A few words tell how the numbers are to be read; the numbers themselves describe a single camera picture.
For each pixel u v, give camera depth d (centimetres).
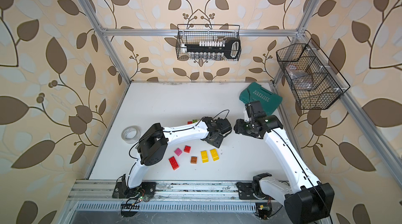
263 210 72
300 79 70
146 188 74
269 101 103
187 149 85
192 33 91
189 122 97
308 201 37
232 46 83
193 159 83
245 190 74
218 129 64
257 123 53
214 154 84
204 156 84
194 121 96
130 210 68
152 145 51
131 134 93
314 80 74
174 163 82
